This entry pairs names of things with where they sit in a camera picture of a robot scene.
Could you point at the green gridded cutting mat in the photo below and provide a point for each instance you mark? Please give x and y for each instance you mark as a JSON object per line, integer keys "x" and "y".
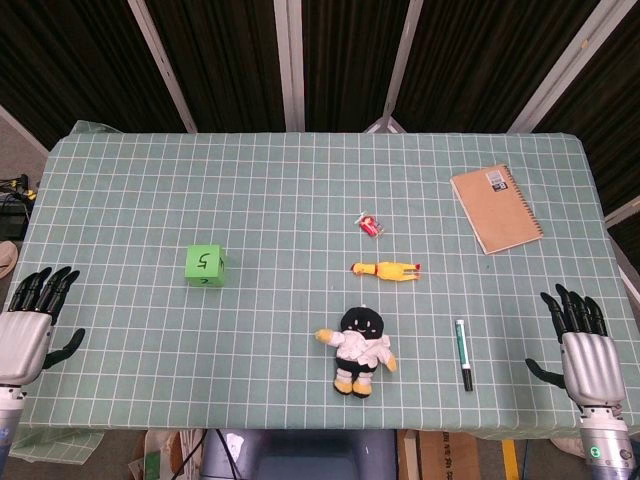
{"x": 275, "y": 190}

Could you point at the yellow rubber chicken toy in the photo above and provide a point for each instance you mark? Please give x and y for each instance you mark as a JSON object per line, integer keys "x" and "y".
{"x": 387, "y": 270}

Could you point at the dark pleated curtain panel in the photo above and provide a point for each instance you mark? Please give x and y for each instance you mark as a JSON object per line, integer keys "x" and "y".
{"x": 615, "y": 100}
{"x": 225, "y": 60}
{"x": 65, "y": 50}
{"x": 490, "y": 55}
{"x": 350, "y": 60}

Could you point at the black yellow tool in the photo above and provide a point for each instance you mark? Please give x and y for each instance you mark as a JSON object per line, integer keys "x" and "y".
{"x": 17, "y": 187}

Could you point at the white partition frame post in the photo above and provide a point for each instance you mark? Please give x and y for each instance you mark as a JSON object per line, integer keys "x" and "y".
{"x": 622, "y": 212}
{"x": 162, "y": 65}
{"x": 565, "y": 65}
{"x": 291, "y": 65}
{"x": 400, "y": 65}

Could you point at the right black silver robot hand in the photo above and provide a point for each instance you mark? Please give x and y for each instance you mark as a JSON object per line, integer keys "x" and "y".
{"x": 592, "y": 365}

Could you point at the green cube with black numbers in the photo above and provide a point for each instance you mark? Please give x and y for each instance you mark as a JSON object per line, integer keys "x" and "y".
{"x": 202, "y": 262}

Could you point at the beige hat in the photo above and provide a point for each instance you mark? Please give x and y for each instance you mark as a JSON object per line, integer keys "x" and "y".
{"x": 7, "y": 257}

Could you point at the grey blue robot torso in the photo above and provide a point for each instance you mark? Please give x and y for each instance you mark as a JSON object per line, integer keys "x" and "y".
{"x": 310, "y": 457}

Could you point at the brown cardboard box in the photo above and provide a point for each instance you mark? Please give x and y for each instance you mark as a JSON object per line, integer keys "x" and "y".
{"x": 450, "y": 457}

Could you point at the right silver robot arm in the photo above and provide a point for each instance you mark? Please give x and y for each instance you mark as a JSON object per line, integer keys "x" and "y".
{"x": 605, "y": 445}

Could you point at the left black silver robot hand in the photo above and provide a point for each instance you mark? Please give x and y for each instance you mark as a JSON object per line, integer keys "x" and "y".
{"x": 22, "y": 345}

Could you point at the black plush doll white jacket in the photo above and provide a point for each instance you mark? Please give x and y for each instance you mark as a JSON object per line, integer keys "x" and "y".
{"x": 360, "y": 350}

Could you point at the small red wrapped toy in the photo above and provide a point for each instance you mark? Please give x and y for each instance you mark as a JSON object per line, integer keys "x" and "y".
{"x": 370, "y": 226}

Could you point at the brown spiral notebook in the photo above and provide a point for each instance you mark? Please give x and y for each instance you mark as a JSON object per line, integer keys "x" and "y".
{"x": 497, "y": 210}

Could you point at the green white marker pen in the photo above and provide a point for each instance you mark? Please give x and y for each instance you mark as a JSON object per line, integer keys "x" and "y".
{"x": 463, "y": 350}

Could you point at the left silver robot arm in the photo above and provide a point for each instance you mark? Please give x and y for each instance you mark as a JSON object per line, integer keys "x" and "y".
{"x": 7, "y": 425}

